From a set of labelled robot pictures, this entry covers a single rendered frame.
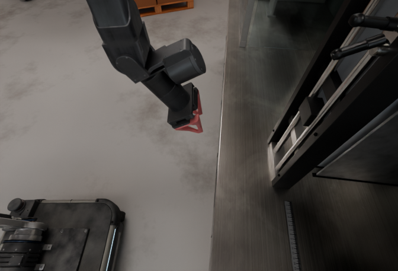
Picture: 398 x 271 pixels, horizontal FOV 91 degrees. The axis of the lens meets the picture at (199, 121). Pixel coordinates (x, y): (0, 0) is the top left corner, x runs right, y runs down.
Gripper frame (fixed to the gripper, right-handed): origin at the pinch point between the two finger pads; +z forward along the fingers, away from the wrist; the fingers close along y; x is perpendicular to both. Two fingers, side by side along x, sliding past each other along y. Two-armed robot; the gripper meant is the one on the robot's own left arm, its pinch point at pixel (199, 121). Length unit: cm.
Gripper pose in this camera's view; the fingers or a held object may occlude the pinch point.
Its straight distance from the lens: 52.2
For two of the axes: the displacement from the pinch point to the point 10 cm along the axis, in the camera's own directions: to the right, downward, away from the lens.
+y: -0.1, -8.1, 5.9
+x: -8.7, 3.0, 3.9
